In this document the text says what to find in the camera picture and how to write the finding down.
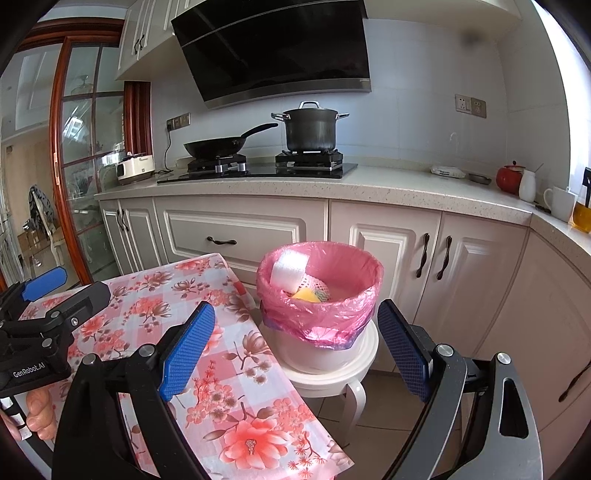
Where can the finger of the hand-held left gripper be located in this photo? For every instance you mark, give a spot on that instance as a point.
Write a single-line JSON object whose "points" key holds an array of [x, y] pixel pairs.
{"points": [[83, 300], [46, 281]]}

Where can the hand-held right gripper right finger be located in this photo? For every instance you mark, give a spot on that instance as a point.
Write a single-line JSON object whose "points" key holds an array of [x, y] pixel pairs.
{"points": [[401, 346]]}

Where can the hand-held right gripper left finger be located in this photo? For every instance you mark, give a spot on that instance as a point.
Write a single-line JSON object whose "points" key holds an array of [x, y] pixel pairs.
{"points": [[189, 350]]}

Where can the pink-lined trash bin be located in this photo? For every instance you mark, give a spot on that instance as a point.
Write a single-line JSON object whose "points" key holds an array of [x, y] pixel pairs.
{"points": [[341, 314]]}

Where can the white trash bin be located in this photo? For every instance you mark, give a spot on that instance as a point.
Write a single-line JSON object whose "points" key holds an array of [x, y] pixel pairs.
{"points": [[318, 360]]}

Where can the yellow sponge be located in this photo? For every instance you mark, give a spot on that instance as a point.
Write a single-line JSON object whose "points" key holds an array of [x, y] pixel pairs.
{"points": [[307, 295]]}

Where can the white foam roll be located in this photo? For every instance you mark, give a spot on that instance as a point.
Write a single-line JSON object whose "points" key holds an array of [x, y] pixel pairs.
{"points": [[286, 272]]}

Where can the person's left hand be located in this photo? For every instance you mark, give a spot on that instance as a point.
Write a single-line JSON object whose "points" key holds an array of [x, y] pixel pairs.
{"points": [[40, 406]]}

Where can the white upholstered dining chair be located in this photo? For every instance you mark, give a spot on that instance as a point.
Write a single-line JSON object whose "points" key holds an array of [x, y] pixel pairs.
{"points": [[56, 240]]}

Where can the white round stool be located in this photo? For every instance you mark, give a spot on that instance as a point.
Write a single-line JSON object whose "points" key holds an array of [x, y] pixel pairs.
{"points": [[355, 406]]}

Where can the dark patterned garment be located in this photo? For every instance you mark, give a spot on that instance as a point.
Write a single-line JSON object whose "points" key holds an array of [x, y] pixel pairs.
{"points": [[39, 205]]}

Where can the white countertop appliance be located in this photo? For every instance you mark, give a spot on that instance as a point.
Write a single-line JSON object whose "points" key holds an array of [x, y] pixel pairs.
{"points": [[135, 170]]}

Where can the white cabinet drawer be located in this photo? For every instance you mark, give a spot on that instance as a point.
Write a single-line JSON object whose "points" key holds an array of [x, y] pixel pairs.
{"points": [[258, 226]]}

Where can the wooden glass sliding door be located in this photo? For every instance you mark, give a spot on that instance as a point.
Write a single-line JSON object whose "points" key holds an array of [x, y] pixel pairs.
{"points": [[57, 138]]}

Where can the white corner base cabinet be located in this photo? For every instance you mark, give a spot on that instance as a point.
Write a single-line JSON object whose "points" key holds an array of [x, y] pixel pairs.
{"points": [[545, 314]]}

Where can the speckled kitchen countertop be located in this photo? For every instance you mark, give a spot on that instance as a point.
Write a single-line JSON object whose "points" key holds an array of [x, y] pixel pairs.
{"points": [[392, 187]]}

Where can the small grey dish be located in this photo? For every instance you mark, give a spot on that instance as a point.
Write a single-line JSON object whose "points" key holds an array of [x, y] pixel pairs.
{"points": [[480, 178]]}

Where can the red wooden panel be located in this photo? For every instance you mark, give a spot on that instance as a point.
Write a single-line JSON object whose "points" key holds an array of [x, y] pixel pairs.
{"points": [[137, 115]]}

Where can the black gas stove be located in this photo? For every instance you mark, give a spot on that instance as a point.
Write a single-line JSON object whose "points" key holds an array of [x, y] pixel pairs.
{"points": [[258, 173]]}

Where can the red ceramic jar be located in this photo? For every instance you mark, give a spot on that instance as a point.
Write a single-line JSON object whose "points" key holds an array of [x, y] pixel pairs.
{"points": [[509, 180]]}

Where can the black wok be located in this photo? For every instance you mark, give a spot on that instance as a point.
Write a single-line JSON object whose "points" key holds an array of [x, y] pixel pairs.
{"points": [[212, 147]]}

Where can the white pitcher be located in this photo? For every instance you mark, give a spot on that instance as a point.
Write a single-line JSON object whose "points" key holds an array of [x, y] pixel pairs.
{"points": [[527, 187]]}

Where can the white cup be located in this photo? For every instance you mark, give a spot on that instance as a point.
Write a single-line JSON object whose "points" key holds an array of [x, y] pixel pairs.
{"points": [[561, 203]]}

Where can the yellow liquid glass container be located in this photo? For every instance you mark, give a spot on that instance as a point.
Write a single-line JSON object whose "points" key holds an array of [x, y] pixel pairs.
{"points": [[582, 217]]}

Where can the black lidded pot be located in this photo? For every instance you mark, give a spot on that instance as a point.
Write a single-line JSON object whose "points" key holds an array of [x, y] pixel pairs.
{"points": [[309, 131]]}

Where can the white upper cabinet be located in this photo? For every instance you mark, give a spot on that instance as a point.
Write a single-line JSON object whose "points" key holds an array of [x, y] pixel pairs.
{"points": [[143, 37]]}

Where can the black range hood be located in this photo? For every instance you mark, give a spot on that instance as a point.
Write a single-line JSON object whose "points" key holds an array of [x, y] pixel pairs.
{"points": [[277, 46]]}

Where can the wall outlet with plug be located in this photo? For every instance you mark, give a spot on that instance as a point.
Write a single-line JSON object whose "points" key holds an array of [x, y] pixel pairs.
{"points": [[179, 121]]}

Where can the empty wall outlet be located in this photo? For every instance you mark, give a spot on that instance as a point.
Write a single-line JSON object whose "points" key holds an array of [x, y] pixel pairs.
{"points": [[471, 106]]}

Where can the red wooden door frame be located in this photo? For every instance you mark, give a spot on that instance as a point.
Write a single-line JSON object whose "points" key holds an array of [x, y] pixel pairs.
{"points": [[69, 28]]}

